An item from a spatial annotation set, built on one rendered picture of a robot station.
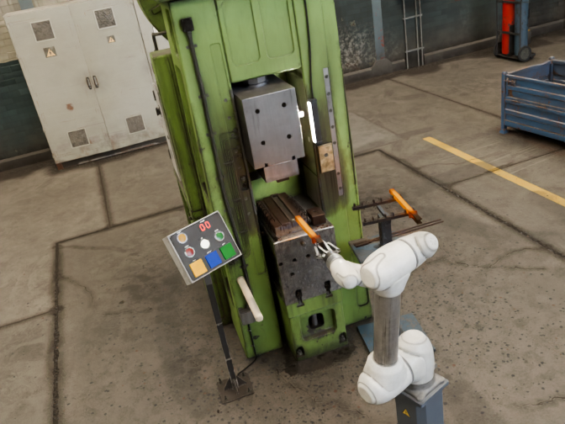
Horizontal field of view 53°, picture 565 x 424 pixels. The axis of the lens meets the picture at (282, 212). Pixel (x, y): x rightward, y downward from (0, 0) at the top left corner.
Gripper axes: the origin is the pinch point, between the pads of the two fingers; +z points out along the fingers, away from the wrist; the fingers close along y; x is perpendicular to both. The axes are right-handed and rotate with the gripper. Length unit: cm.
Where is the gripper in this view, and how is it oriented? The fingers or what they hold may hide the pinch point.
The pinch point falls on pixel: (319, 242)
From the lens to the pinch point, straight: 297.2
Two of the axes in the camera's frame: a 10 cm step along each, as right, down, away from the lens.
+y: 9.4, -2.7, 2.0
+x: -1.5, -8.8, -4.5
